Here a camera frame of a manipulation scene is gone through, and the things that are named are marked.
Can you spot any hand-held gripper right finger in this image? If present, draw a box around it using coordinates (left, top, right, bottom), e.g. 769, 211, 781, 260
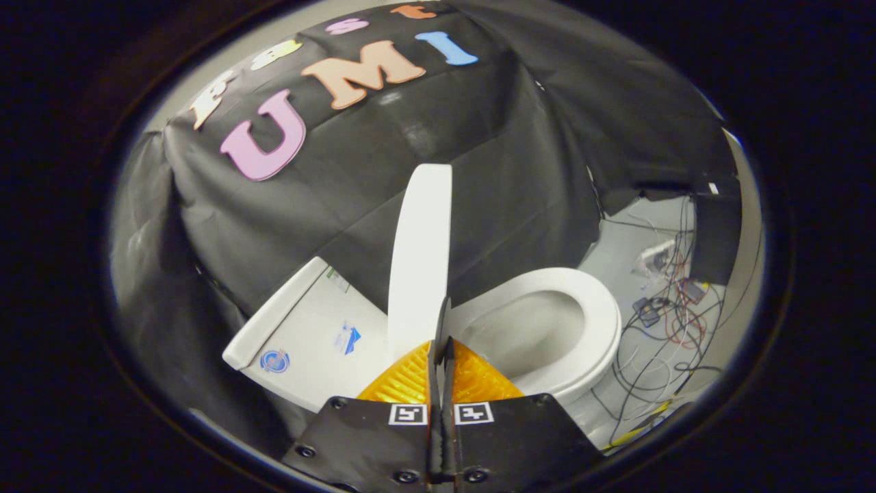
442, 296, 607, 488

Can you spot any tangle of thin cables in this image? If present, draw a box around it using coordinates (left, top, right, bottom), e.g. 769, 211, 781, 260
592, 197, 727, 449

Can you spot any black box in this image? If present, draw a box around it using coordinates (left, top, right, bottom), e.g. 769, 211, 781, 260
691, 193, 744, 286

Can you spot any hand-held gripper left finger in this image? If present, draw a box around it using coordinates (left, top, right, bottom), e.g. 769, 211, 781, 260
282, 297, 446, 490

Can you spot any small black power adapter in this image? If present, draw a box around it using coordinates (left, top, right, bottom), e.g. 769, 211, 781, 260
633, 296, 669, 329

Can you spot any white toilet lid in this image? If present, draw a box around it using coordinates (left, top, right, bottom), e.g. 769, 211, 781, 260
387, 163, 454, 362

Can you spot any white toilet seat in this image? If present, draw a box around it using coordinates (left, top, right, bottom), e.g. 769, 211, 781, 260
448, 267, 623, 406

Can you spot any black backdrop cloth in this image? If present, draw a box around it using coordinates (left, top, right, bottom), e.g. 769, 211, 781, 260
109, 0, 741, 461

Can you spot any white toilet with tank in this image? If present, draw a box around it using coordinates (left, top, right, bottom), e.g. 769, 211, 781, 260
222, 257, 622, 447

